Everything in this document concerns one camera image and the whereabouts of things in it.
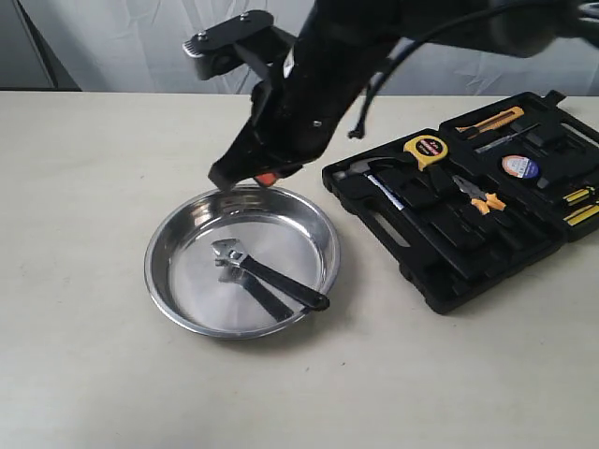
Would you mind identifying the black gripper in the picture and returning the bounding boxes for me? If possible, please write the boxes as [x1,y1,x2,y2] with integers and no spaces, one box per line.
[208,27,399,190]

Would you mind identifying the adjustable wrench black handle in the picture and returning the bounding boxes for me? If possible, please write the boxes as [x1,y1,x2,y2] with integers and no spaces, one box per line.
[211,239,330,311]

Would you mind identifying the black plastic tool case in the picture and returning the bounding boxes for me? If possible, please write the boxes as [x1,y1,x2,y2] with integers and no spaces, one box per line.
[322,91,598,314]

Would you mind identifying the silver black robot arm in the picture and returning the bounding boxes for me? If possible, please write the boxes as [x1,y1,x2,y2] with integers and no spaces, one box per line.
[190,1,598,191]

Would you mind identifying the round stainless steel pan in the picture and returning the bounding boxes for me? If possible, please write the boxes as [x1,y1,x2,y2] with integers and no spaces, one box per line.
[144,185,341,340]

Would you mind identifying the yellow tape measure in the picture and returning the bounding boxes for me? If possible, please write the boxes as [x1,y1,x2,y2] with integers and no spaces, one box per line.
[403,135,448,171]

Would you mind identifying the white wrinkled backdrop curtain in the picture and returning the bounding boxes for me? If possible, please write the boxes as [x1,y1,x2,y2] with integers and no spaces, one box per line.
[1,1,598,96]

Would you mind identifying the yellow utility knife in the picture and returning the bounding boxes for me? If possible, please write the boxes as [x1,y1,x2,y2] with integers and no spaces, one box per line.
[456,107,525,139]

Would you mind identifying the test pen screwdriver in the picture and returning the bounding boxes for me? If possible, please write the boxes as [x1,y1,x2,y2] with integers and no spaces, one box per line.
[475,123,539,154]

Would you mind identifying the blue electrical tape roll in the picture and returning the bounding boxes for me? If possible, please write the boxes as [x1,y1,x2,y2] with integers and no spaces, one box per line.
[501,154,540,180]

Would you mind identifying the yellow black screwdriver upper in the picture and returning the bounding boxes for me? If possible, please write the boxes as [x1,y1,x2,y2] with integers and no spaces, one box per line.
[562,184,598,207]

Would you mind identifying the yellow black screwdriver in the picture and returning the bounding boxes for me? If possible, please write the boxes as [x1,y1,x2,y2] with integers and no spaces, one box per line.
[562,184,598,207]
[563,203,599,227]

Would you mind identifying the yellow black screwdriver lower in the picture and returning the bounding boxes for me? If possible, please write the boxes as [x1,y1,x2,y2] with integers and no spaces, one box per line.
[563,203,599,227]

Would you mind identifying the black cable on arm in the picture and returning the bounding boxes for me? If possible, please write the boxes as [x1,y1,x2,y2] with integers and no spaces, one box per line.
[346,0,581,140]

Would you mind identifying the claw hammer black handle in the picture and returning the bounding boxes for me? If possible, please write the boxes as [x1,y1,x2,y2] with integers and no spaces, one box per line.
[332,157,405,211]

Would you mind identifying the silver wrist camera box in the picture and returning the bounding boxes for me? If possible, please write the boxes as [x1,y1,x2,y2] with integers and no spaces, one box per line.
[183,9,274,80]

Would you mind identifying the pliers with orange handles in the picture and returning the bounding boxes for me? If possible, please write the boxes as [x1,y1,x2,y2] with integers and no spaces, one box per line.
[452,175,513,236]

